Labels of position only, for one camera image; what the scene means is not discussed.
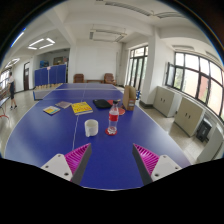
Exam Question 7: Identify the beige double-door cabinet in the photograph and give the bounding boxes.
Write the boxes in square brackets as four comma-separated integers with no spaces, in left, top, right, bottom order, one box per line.
[173,96,205,138]
[153,85,183,119]

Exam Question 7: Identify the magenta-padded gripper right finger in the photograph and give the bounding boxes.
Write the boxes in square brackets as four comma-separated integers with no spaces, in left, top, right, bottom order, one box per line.
[132,142,183,186]

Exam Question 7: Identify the black bin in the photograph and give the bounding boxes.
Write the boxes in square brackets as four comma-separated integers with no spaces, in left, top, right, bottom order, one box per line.
[195,118,213,144]

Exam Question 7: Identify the ceiling air conditioner unit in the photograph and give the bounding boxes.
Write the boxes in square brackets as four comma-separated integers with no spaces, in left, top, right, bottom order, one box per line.
[88,29,128,44]

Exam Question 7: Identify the yellow book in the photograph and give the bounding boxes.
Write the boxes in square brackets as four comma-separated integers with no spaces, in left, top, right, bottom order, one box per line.
[70,101,94,116]

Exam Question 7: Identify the grey notebook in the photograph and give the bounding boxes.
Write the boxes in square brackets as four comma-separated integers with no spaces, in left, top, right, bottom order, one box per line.
[54,100,73,110]

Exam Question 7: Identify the brown armchair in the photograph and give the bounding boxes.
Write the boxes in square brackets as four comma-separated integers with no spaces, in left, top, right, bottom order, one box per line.
[103,72,116,86]
[73,73,85,84]

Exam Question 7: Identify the tall black-framed window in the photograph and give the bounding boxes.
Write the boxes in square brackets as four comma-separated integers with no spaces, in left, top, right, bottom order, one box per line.
[126,45,150,92]

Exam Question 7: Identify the dark brown door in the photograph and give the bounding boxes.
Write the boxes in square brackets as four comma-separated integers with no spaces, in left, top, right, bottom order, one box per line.
[23,61,31,92]

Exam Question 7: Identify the black pouch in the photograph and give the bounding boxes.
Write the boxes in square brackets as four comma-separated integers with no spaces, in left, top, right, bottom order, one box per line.
[92,98,113,110]

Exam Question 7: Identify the red-legged blue table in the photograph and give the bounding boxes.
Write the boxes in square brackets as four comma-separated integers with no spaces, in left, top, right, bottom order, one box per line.
[0,96,10,120]

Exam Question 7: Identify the blue partition screens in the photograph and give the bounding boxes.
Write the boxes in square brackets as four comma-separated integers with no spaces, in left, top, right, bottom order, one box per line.
[34,64,68,88]

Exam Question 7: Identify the small blue-yellow book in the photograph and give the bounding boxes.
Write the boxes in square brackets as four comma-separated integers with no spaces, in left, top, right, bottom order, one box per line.
[42,105,62,116]

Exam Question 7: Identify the clear red-labelled drink bottle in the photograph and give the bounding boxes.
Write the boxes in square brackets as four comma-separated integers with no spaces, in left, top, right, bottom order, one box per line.
[107,99,120,136]

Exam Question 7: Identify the person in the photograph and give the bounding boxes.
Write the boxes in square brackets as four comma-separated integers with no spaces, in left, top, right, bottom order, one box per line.
[7,71,18,110]

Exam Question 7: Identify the white mug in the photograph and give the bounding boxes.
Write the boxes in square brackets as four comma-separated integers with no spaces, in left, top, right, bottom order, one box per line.
[84,118,100,138]

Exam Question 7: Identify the ceiling lights group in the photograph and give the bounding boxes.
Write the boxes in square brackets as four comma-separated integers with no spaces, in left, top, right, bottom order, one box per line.
[4,30,57,70]

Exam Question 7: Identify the brown cardboard box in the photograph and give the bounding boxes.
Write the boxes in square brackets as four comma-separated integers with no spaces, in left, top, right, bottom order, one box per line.
[122,84,137,112]

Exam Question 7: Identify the blue-framed grey table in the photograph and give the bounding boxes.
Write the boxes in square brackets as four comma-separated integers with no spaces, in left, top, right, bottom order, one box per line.
[32,88,55,101]

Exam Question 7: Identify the wide black-framed window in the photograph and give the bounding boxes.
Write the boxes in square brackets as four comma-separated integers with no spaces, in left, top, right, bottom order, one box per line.
[165,51,224,121]

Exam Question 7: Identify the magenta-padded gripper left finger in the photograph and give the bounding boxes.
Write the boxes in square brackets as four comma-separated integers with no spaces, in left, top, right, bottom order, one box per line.
[41,142,93,186]

